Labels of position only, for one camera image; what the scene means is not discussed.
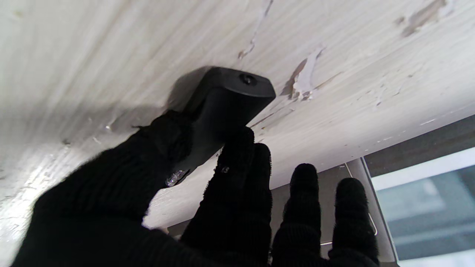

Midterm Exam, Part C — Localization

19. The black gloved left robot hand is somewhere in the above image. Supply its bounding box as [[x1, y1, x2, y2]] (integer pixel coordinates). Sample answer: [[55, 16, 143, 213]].
[[11, 109, 381, 267]]

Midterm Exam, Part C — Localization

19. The black remote control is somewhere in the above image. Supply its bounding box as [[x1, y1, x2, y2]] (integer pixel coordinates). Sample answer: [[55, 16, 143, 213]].
[[168, 66, 277, 187]]

